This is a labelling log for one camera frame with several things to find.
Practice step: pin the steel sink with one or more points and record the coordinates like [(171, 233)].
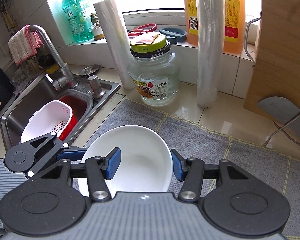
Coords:
[(18, 111)]

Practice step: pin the steel soap dispenser pump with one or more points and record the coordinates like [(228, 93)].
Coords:
[(98, 91)]

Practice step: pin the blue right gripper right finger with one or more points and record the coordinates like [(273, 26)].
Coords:
[(179, 165)]

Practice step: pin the white plastic colander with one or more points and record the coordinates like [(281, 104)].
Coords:
[(52, 117)]

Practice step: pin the plastic wrap roll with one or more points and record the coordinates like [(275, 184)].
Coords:
[(211, 23), (115, 32)]

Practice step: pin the red basin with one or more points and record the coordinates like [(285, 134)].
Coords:
[(78, 105)]

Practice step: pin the orange oil bottle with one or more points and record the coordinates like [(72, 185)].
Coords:
[(234, 24)]

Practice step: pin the bamboo cutting board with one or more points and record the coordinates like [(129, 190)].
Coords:
[(277, 65)]

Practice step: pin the pink dish cloth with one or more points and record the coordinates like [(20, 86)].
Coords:
[(24, 45)]

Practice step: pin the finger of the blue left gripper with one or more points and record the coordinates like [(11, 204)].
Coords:
[(72, 153)]

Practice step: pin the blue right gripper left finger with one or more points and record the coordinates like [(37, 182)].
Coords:
[(111, 163)]

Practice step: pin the grey checked cloth mat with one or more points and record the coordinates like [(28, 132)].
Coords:
[(193, 140)]

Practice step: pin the green dish soap bottle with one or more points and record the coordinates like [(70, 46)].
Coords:
[(77, 13)]

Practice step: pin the santoku kitchen knife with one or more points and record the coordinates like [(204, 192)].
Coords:
[(284, 114)]

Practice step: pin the steel kitchen faucet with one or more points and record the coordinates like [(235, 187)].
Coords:
[(67, 75)]

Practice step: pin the glass jar yellow lid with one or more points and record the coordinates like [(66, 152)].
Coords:
[(154, 68)]

